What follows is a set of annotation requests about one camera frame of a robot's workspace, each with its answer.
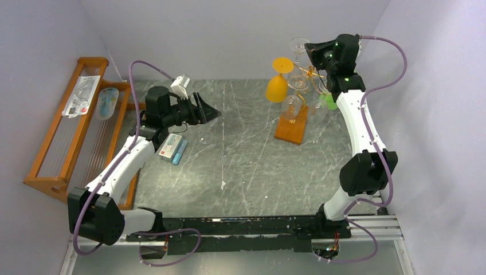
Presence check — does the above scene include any wooden tiered shelf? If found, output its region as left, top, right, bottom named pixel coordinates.
left=23, top=57, right=135, bottom=202

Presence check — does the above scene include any purple cable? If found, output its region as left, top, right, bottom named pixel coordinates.
left=72, top=60, right=202, bottom=268
left=315, top=35, right=409, bottom=265

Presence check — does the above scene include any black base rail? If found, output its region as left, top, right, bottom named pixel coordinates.
left=126, top=212, right=351, bottom=255

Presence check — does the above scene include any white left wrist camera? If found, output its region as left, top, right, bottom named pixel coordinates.
left=170, top=74, right=191, bottom=100

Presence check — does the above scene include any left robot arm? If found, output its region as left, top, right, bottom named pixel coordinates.
left=67, top=86, right=222, bottom=245

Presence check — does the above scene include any small white blue box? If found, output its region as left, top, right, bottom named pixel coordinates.
left=158, top=133, right=182, bottom=162

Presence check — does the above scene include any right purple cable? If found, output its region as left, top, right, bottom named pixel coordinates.
left=315, top=35, right=409, bottom=265

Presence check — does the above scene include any blue marker pen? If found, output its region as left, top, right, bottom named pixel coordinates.
left=171, top=139, right=188, bottom=166

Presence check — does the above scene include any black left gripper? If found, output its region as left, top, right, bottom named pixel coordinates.
left=164, top=93, right=222, bottom=128

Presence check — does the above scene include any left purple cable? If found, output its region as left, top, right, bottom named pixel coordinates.
left=72, top=60, right=202, bottom=268

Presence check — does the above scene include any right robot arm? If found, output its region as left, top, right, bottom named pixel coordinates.
left=304, top=34, right=398, bottom=238

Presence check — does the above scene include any clear wine glass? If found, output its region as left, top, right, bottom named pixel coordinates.
left=307, top=78, right=330, bottom=124
left=281, top=76, right=309, bottom=123
left=198, top=135, right=213, bottom=145

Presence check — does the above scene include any gold wire rack wooden base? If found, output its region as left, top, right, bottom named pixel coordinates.
left=275, top=65, right=324, bottom=145

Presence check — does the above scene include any white packaged item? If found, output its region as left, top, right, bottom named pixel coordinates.
left=61, top=75, right=101, bottom=118

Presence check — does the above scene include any light blue packaged item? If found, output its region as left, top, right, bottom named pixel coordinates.
left=95, top=87, right=119, bottom=120

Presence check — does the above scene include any green plastic wine glass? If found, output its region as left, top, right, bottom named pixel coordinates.
left=320, top=94, right=338, bottom=110

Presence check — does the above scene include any yellow plastic wine glass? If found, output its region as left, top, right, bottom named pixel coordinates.
left=265, top=57, right=293, bottom=103

